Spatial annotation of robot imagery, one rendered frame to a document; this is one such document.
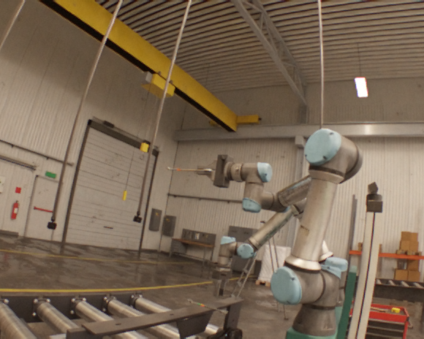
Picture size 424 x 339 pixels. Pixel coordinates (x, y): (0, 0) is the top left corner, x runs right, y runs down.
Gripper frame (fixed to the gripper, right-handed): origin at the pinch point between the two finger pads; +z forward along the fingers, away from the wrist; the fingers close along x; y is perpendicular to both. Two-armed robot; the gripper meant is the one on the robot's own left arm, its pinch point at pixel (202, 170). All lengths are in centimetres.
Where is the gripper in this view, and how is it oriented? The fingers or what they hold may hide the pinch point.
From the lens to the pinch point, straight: 129.2
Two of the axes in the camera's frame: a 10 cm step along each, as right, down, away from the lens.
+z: -8.3, -0.1, 5.5
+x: -1.6, 9.6, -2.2
